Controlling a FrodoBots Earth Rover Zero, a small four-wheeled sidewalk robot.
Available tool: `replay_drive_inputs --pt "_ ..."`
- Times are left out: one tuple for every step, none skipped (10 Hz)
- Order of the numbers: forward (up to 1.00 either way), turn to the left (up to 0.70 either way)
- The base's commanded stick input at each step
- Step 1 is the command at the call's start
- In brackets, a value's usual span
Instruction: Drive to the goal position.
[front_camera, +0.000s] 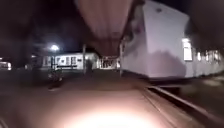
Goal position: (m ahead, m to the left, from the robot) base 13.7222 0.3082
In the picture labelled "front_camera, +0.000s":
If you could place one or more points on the covered walkway roof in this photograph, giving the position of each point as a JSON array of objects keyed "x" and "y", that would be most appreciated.
[{"x": 106, "y": 23}]

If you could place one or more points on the concrete kerb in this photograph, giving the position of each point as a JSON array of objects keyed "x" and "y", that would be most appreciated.
[{"x": 186, "y": 106}]

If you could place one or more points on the street lamp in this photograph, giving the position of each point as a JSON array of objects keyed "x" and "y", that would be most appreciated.
[{"x": 54, "y": 48}]

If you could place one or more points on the low white building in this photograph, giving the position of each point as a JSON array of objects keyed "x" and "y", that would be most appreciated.
[{"x": 66, "y": 61}]

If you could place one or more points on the walkway roof post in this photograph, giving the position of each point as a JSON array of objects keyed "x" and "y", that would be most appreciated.
[
  {"x": 121, "y": 61},
  {"x": 84, "y": 60}
]

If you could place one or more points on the large white building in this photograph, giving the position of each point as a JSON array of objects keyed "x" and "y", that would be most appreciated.
[{"x": 160, "y": 40}]

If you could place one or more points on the grey concrete path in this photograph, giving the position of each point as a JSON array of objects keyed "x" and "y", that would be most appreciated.
[{"x": 100, "y": 101}]

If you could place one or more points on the grass strip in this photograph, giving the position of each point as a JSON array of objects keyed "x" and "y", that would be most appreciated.
[{"x": 206, "y": 91}]

